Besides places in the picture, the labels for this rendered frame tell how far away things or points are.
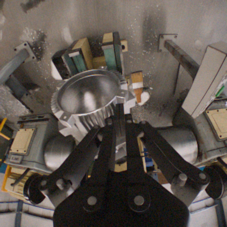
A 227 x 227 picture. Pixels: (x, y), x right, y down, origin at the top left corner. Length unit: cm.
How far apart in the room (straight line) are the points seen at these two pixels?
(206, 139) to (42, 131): 91
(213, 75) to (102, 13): 34
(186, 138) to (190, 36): 44
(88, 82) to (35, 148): 53
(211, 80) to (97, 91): 31
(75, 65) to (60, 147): 44
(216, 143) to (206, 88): 43
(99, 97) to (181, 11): 41
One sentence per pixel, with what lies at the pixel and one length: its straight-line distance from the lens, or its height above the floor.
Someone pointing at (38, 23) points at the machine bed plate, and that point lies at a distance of 48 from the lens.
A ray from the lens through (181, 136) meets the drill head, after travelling 58.
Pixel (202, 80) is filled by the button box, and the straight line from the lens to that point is 26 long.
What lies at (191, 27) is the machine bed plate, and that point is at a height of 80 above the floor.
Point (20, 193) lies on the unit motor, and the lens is 84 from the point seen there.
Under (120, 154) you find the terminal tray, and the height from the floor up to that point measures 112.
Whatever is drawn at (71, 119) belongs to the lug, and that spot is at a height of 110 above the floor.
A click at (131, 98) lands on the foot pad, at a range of 26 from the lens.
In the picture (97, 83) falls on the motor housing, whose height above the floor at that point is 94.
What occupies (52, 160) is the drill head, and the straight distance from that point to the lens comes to 66.
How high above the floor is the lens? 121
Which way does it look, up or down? 37 degrees down
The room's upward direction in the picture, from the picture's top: 179 degrees clockwise
